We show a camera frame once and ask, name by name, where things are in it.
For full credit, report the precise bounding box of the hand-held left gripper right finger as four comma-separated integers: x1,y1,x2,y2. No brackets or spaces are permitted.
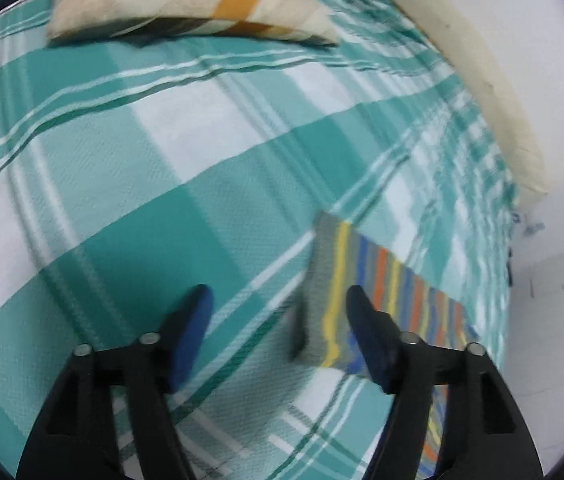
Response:
345,284,545,480

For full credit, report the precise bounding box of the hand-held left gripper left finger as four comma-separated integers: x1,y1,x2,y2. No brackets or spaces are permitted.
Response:
16,284,214,480

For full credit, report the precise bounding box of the striped knit sweater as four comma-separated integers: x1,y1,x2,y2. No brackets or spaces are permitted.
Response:
289,210,483,480

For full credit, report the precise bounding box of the green plaid bed cover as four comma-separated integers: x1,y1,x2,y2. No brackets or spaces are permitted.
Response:
0,0,520,480

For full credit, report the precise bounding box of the cream mattress edge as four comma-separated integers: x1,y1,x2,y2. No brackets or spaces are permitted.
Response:
379,0,550,211

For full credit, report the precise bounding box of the blue wall sticker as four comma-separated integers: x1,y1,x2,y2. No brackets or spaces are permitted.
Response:
512,212,545,237

